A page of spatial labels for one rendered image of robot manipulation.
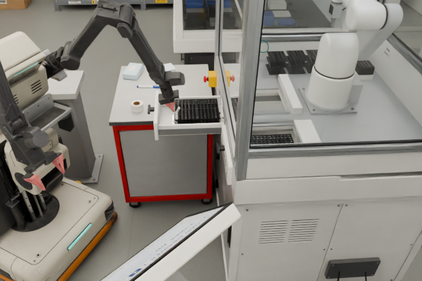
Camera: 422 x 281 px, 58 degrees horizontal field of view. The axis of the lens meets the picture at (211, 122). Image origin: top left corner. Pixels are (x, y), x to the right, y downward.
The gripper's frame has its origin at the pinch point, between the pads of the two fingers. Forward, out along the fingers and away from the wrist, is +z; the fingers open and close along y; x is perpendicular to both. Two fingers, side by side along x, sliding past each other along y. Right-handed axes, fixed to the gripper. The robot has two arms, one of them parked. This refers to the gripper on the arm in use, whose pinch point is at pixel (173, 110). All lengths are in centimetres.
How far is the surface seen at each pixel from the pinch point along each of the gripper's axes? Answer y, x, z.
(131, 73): 27, -57, 3
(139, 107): 21.1, -19.9, 6.5
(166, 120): 5.1, -0.8, 6.0
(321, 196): -57, 54, 22
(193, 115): -9.5, 3.8, 3.2
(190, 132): -6.6, 11.5, 7.2
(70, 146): 82, -47, 41
